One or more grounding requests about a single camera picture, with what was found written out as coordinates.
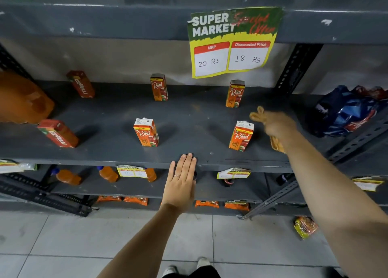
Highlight person's left hand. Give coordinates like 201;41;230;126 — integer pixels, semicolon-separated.
160;153;198;214

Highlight person's right hand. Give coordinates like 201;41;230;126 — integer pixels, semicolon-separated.
255;111;299;146

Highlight yellow cleaning cloth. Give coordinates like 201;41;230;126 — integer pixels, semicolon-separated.
249;106;286;154

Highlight person's right forearm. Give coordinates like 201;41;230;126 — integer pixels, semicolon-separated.
283;132;388;278

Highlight person's left forearm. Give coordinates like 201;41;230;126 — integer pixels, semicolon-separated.
97;203;182;278

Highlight orange juice carton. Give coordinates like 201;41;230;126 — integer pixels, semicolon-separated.
226;80;245;108
134;118;159;147
229;121;254;152
150;73;168;101

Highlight small paper shelf label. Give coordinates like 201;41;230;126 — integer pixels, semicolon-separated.
217;168;251;180
352;177;385;192
0;160;37;174
117;165;148;178

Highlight grey metal shelf rack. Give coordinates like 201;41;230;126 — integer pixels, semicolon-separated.
0;0;388;221

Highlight blue plastic packet bundle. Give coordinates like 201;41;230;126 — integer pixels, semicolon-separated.
312;85;388;137

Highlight green yellow paper price sign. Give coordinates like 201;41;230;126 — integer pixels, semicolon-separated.
187;7;284;79

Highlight person's black trousers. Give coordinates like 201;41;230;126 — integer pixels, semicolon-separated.
164;266;222;278

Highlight yellow red snack packet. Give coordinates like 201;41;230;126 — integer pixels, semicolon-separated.
293;216;319;240

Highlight red drink carton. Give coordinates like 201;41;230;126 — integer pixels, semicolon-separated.
37;119;79;148
67;71;95;98

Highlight large orange plastic pack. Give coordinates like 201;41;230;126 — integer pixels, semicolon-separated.
0;70;55;124

